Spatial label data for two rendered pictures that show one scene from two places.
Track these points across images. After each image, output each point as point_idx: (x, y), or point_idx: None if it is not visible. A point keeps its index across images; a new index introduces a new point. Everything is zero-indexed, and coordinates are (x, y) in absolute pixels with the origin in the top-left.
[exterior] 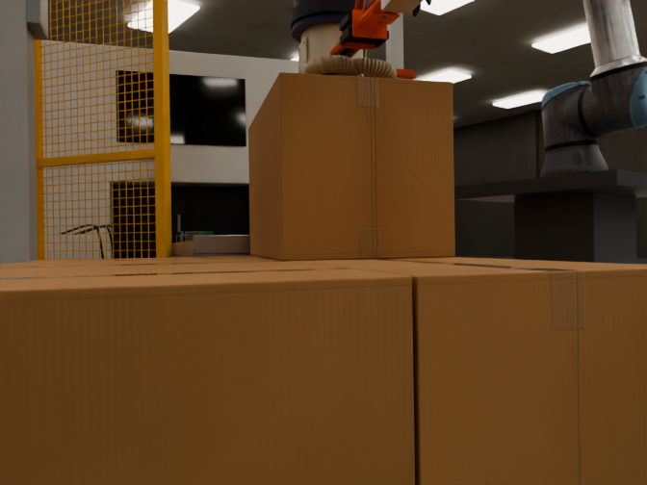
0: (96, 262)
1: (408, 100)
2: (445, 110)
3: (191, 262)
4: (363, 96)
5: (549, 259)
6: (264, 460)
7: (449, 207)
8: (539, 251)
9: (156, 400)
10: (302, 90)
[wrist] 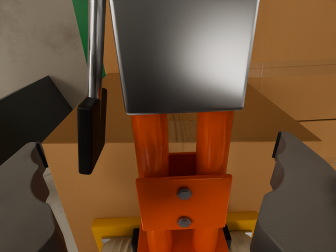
0: (331, 131)
1: (124, 126)
2: (73, 121)
3: (288, 90)
4: (191, 126)
5: (3, 142)
6: None
7: (103, 83)
8: (5, 152)
9: None
10: (276, 128)
